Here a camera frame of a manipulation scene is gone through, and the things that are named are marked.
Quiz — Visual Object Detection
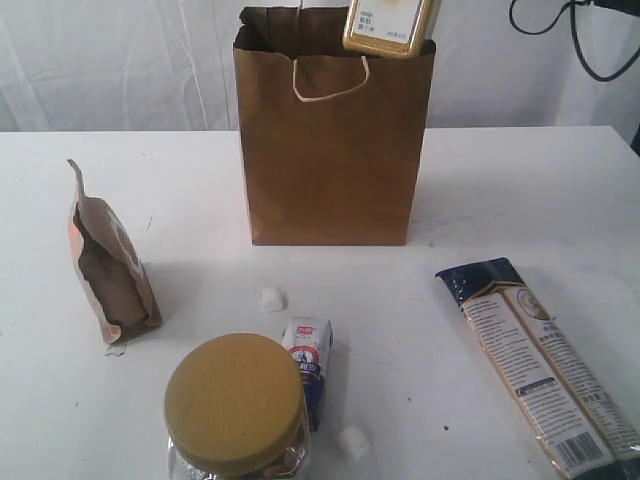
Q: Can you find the long noodle package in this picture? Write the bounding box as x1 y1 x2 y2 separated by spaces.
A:
435 257 639 479

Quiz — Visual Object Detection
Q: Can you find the open brown kraft pouch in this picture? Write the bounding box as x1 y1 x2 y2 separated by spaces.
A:
67 159 162 345

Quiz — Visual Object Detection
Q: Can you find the blue white milk carton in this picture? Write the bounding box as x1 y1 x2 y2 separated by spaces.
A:
282 317 333 431

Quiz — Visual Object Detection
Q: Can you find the large brown paper bag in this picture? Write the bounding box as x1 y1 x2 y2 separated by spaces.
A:
233 6 436 246

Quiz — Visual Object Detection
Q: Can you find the yellow millet bottle white cap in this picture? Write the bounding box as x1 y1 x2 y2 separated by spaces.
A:
342 0 437 59

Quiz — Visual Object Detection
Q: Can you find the clear jar with yellow lid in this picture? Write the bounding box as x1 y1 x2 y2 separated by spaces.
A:
163 333 311 479

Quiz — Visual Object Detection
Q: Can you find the white marshmallow upper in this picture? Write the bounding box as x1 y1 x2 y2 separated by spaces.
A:
261 287 286 313

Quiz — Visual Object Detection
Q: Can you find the white marshmallow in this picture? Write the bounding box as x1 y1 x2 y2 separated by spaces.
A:
261 287 286 313
338 425 371 461

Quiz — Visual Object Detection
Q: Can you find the white marshmallow lower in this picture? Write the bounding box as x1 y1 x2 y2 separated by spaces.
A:
338 425 371 461

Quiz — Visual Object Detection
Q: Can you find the torn paper scrap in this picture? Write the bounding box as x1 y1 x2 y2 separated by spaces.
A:
104 343 127 357

